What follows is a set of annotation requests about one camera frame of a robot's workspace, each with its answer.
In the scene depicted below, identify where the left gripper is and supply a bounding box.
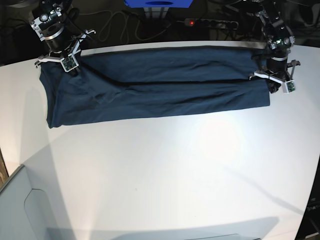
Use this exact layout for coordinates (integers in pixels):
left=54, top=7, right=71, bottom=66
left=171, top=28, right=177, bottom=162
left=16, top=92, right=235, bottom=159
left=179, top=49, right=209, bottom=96
left=249, top=58, right=300, bottom=94

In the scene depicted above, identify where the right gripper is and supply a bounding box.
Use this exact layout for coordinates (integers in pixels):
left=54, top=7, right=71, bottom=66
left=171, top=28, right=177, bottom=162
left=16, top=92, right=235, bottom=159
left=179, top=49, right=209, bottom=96
left=34, top=29, right=96, bottom=77

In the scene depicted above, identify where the dark blue T-shirt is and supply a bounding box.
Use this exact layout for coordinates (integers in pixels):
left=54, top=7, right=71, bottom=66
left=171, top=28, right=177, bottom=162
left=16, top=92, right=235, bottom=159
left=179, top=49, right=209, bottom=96
left=39, top=47, right=270, bottom=128

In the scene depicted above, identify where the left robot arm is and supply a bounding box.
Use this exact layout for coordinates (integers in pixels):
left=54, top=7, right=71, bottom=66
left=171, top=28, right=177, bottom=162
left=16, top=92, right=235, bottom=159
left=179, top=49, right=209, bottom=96
left=222, top=0, right=300, bottom=94

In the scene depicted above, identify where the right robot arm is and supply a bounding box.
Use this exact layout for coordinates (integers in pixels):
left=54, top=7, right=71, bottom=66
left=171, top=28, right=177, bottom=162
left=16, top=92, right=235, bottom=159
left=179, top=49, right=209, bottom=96
left=29, top=0, right=96, bottom=74

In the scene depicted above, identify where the black power strip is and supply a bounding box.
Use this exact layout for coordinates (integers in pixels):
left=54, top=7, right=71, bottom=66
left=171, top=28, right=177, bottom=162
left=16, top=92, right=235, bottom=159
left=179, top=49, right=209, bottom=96
left=183, top=18, right=239, bottom=30

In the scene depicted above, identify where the blue box on stand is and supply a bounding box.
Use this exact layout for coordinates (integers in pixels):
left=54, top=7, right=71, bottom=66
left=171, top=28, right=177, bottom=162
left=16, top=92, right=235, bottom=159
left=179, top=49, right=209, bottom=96
left=124, top=0, right=193, bottom=8

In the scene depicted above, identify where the grey plastic bin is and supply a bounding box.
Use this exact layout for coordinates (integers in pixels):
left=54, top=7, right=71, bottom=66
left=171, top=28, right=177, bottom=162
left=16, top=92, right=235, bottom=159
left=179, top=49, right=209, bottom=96
left=0, top=164, right=73, bottom=240

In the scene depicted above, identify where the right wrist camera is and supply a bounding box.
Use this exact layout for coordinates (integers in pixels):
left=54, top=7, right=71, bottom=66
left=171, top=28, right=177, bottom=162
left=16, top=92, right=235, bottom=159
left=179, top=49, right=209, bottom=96
left=61, top=54, right=79, bottom=73

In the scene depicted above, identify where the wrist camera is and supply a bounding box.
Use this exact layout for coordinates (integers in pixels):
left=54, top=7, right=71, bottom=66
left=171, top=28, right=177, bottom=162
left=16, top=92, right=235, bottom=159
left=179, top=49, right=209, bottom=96
left=281, top=80, right=296, bottom=94
left=61, top=54, right=79, bottom=73

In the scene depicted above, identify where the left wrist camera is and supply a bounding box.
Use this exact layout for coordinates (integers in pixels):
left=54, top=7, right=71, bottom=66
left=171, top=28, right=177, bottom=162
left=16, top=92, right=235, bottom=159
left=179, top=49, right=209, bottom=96
left=281, top=80, right=296, bottom=94

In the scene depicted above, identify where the grey looped cable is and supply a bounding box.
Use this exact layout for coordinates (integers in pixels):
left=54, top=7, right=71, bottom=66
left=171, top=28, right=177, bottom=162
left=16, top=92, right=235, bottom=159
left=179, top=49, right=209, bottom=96
left=98, top=9, right=173, bottom=42

